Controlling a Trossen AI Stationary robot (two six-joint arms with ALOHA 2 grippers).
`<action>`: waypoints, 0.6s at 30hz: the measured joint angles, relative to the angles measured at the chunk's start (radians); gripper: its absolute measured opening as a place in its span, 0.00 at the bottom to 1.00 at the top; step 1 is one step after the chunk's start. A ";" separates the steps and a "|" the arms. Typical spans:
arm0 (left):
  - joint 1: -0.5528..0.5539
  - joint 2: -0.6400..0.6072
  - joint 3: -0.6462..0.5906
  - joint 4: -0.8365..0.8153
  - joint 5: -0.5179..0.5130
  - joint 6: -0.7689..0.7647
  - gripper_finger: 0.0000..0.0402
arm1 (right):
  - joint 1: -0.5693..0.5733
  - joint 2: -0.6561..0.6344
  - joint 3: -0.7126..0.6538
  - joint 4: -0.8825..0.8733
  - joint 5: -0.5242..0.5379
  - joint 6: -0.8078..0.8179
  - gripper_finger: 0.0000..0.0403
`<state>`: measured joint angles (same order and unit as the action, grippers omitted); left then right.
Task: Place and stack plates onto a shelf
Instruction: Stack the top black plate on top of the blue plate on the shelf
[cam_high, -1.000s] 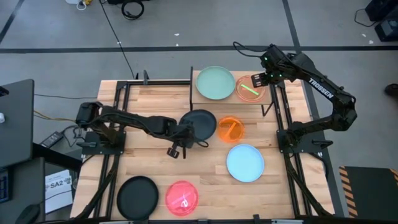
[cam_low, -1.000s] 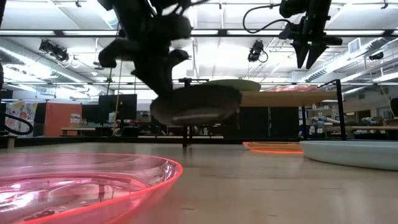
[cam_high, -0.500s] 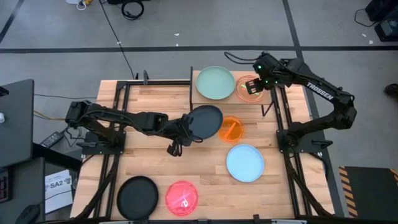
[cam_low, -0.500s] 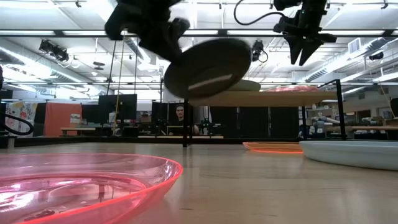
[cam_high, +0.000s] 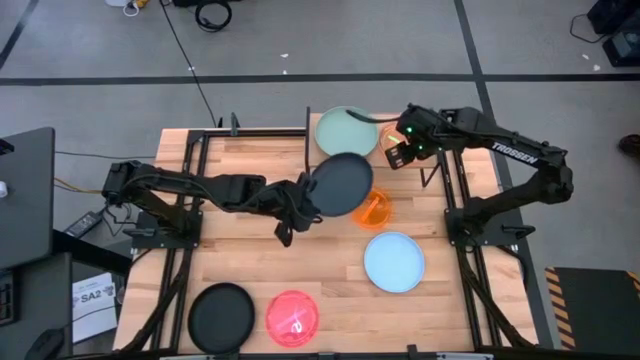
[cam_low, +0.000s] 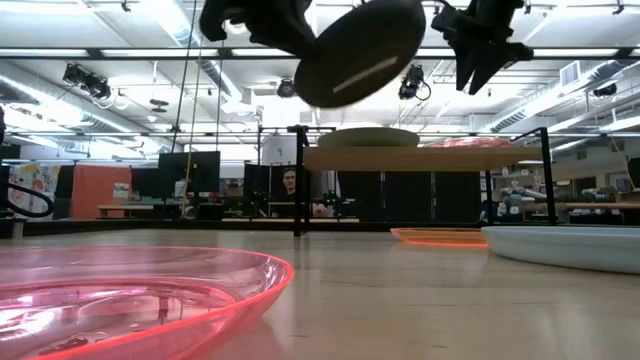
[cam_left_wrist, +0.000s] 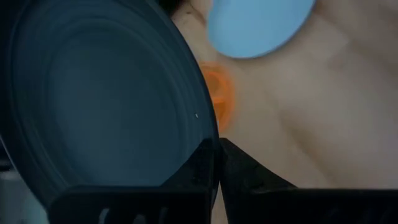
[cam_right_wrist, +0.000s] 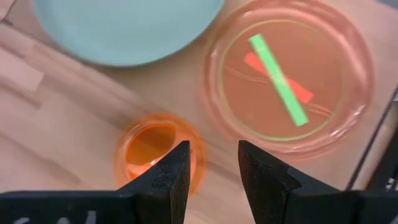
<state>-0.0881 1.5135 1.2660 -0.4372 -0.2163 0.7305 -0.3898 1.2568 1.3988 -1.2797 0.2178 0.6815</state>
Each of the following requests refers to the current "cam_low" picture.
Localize light blue round plate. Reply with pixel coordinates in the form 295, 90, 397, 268
480, 224, 640, 275

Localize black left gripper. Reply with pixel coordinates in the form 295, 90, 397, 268
198, 0, 320, 59

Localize pink translucent plastic plate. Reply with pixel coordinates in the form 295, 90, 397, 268
0, 244, 296, 360
424, 136, 514, 149

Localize black cable loop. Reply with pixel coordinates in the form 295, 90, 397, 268
0, 180, 56, 219

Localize thin black hanging cable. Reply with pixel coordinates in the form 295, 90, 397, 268
215, 40, 225, 152

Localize white ceiling vent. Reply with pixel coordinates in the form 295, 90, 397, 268
559, 60, 582, 88

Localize wooden shelf with black legs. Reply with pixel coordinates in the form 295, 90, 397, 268
288, 124, 559, 239

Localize white background panel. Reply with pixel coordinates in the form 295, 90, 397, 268
260, 134, 301, 166

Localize red partition panel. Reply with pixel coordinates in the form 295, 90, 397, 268
71, 164, 133, 221

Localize black ceiling spotlight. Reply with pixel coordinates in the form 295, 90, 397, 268
276, 77, 297, 99

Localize person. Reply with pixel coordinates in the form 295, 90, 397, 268
272, 167, 334, 220

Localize black background frame stand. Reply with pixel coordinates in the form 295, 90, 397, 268
256, 124, 338, 219

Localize black metal table frame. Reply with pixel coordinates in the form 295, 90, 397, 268
22, 218, 640, 242

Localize black monitor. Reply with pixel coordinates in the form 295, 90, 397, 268
157, 150, 222, 195

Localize colourful patterned cloth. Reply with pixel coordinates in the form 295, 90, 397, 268
7, 163, 62, 217

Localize sage green round plate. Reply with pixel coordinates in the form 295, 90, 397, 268
316, 126, 421, 149

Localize wooden bench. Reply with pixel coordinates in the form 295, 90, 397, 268
96, 202, 157, 220

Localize black round plate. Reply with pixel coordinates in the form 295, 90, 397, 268
293, 0, 428, 110

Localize black spotlight cluster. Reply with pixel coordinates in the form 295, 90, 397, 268
61, 62, 113, 102

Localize black overhead camera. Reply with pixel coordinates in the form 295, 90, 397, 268
398, 63, 433, 101

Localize orange translucent plastic plate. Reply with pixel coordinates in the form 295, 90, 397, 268
389, 227, 489, 249

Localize yellow hanging rope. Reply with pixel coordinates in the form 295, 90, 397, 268
180, 0, 206, 216

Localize black cabinet panels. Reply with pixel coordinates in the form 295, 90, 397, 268
338, 171, 482, 225

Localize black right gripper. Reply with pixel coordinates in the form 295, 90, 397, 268
431, 0, 536, 97

